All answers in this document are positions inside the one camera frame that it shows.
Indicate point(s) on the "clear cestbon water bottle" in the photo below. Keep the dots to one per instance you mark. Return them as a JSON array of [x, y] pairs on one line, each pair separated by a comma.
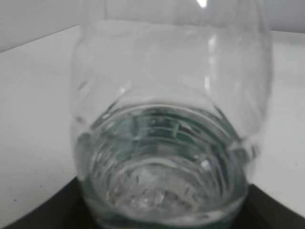
[[168, 104]]

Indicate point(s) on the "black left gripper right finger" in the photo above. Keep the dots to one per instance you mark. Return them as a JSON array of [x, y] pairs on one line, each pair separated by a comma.
[[260, 211]]

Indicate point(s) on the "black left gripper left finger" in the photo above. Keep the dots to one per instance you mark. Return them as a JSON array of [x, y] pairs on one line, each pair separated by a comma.
[[65, 210]]

